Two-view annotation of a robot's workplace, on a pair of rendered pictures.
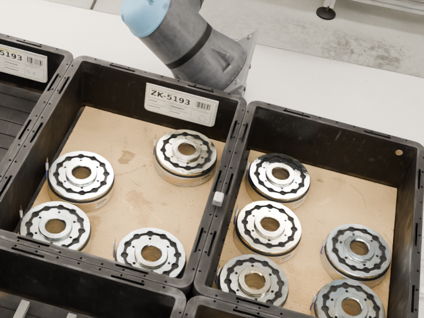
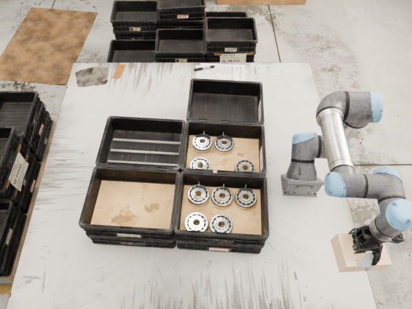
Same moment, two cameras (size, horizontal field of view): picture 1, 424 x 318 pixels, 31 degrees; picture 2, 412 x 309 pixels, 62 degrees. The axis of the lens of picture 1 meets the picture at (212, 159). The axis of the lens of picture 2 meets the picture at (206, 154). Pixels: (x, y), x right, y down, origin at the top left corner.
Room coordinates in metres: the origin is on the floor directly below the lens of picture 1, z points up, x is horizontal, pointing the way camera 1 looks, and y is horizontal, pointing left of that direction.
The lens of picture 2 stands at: (0.63, -0.82, 2.30)
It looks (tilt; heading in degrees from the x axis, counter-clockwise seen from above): 57 degrees down; 87
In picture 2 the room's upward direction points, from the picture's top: 2 degrees clockwise
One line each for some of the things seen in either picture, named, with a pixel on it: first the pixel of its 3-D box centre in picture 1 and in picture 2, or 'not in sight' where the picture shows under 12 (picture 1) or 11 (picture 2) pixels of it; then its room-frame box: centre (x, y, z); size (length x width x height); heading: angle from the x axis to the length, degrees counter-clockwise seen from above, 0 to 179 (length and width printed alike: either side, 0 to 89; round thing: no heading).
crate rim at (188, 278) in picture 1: (125, 161); (224, 147); (0.77, 0.13, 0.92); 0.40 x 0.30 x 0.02; 175
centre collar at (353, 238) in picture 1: (359, 248); (221, 224); (0.74, -0.25, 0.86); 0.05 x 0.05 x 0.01
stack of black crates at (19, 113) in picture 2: not in sight; (19, 127); (-0.63, 0.74, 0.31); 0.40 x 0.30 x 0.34; 90
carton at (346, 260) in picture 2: not in sight; (359, 251); (1.22, -0.45, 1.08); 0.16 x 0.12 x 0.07; 2
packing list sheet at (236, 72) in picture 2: not in sight; (221, 75); (0.81, 0.85, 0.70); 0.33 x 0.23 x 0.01; 0
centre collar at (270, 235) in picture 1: (269, 224); (222, 195); (0.75, -0.11, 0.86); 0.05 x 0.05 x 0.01
